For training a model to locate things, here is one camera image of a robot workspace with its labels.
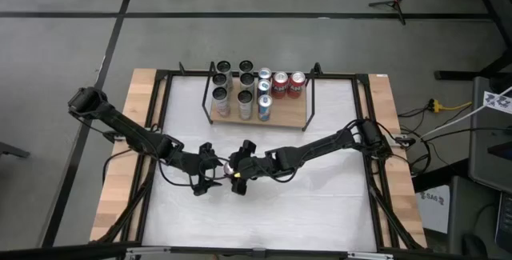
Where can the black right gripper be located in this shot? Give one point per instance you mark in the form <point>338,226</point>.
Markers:
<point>256,166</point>

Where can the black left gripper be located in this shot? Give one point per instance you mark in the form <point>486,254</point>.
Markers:
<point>198,164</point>

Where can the red Fanta can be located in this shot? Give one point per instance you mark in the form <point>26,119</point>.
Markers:
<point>297,84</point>
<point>229,168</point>
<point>280,84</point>

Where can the silver Celsius can orange print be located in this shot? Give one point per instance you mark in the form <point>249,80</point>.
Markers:
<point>245,106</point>

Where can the blue silver Red Bull can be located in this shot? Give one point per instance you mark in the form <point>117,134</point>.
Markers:
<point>264,73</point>
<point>265,106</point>
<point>263,86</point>

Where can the silver Celsius can green print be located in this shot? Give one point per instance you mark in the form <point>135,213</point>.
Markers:
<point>221,100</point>

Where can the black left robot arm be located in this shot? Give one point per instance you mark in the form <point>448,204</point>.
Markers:
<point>120,126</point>

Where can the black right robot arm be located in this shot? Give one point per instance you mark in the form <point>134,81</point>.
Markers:
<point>332,142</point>

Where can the grey chair leg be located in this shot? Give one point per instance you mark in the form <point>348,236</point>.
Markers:
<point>14,150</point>

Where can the white cardboard box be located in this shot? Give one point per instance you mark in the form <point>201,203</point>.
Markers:
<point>434,214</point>

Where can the grey desk top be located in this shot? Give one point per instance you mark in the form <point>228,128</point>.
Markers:
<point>472,216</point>
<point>486,156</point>

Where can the black computer mouse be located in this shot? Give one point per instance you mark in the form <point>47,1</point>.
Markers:
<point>474,247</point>

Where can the white paper tag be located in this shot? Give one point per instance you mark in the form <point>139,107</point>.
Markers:
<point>496,102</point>

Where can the black laptop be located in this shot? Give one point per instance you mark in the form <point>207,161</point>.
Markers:
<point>505,220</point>

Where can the black aluminium table frame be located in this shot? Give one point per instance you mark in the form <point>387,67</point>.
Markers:
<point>145,220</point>

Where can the black desk frame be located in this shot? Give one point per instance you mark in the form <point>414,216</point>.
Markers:
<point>460,75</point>

